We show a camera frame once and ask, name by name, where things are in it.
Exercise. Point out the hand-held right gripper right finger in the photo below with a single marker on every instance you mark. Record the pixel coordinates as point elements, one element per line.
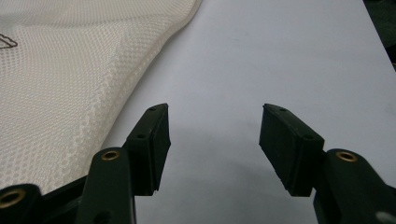
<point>289,149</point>

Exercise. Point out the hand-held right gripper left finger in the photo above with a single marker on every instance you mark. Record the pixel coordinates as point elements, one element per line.
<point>146,146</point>

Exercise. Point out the cream mesh laundry bag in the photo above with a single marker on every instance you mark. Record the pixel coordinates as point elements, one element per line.
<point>62,87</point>

